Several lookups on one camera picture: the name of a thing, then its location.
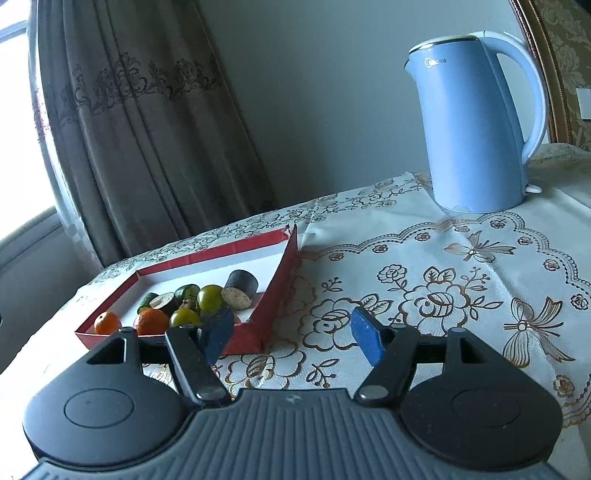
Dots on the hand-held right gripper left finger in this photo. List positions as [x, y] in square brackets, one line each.
[217, 334]

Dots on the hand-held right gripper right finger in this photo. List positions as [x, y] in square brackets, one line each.
[367, 334]

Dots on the shallow red cardboard box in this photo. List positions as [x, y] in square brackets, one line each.
[249, 339]

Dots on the green round tomato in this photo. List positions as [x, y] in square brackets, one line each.
[210, 299]

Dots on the yellow fruit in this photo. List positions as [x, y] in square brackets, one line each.
[183, 317]

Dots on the small dark green fruit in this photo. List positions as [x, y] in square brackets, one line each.
[187, 291]
[147, 301]

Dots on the dark eggplant piece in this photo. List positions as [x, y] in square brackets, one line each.
[242, 281]

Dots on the large orange mandarin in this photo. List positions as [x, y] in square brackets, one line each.
[151, 321]

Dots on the small orange mandarin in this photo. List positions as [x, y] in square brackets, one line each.
[107, 323]

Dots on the white embroidered lace cloth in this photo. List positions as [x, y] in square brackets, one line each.
[461, 277]

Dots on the brown patterned curtain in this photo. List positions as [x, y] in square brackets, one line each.
[138, 138]

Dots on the light blue electric kettle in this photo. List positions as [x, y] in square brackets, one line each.
[461, 129]

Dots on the sheer white curtain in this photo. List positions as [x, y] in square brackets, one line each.
[51, 152]

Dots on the gold framed upholstered chair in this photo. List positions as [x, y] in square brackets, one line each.
[568, 46]

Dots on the grey window frame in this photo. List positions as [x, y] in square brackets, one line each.
[27, 230]

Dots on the white wall socket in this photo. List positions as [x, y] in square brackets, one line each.
[584, 101]

